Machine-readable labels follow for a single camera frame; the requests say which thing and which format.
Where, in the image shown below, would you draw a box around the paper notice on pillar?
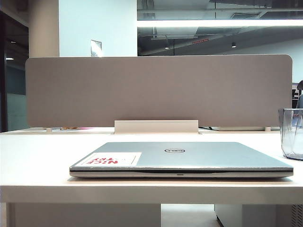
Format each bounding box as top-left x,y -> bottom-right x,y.
90,39 -> 103,57

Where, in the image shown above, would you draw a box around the long linear ceiling light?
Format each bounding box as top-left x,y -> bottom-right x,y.
136,19 -> 303,28

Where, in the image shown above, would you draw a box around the grey fabric desk divider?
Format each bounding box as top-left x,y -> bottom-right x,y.
25,54 -> 294,129

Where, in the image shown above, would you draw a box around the white red-lettered sticker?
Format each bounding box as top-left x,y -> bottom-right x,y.
80,152 -> 142,166

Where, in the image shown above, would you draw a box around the silver Dell laptop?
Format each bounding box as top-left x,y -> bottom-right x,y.
69,141 -> 294,178

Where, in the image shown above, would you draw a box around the pink and orange items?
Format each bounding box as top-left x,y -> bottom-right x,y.
60,127 -> 95,131

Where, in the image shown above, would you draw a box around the person in dark top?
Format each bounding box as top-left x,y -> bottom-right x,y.
296,80 -> 303,110

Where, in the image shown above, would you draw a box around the clear plastic water cup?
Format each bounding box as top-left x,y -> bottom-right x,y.
278,108 -> 303,161

